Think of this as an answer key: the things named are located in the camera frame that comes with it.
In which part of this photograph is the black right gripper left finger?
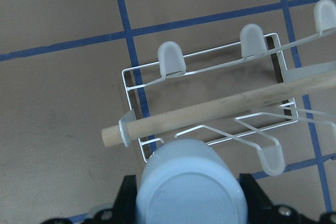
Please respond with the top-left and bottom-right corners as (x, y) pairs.
(111, 175), (137, 223)

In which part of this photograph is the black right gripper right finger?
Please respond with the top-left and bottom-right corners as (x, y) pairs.
(239, 174), (274, 223)

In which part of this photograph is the light blue ikea cup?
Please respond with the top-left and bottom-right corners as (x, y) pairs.
(135, 138), (248, 223)

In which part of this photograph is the white wire cup rack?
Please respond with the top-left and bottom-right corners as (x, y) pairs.
(101, 0), (336, 177)

